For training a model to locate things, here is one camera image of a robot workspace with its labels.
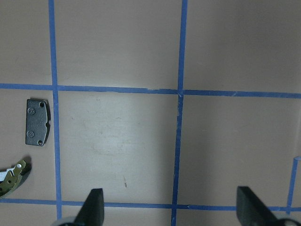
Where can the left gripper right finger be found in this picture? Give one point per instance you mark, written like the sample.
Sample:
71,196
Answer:
251,211

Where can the olive brake shoe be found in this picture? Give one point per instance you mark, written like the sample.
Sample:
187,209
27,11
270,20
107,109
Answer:
14,177

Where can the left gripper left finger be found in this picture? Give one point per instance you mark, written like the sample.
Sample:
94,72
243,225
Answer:
92,211

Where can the black brake pad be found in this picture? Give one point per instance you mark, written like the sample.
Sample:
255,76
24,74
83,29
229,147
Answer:
37,125

